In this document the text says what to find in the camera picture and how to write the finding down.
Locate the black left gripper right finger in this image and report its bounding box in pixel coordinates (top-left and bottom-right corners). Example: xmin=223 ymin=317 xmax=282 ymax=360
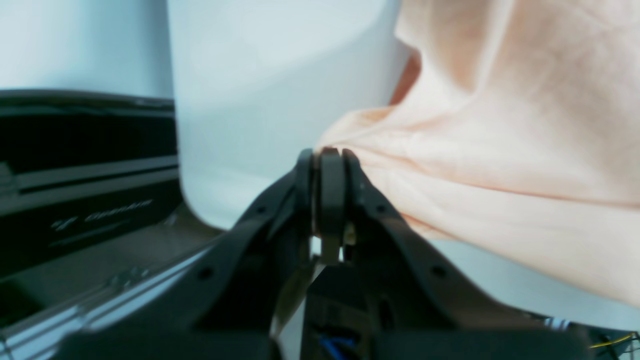
xmin=317 ymin=148 xmax=592 ymax=360

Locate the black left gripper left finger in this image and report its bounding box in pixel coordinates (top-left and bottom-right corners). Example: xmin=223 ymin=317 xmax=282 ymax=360
xmin=54 ymin=149 xmax=314 ymax=360

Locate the peach T-shirt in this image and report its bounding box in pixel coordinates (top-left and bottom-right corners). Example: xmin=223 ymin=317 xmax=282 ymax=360
xmin=318 ymin=0 xmax=640 ymax=308

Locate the black equipment case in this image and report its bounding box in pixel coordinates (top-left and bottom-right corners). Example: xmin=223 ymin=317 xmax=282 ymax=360
xmin=0 ymin=89 xmax=183 ymax=278

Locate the yellow cable on floor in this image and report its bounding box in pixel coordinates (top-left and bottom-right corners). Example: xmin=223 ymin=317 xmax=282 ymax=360
xmin=590 ymin=332 xmax=638 ymax=350

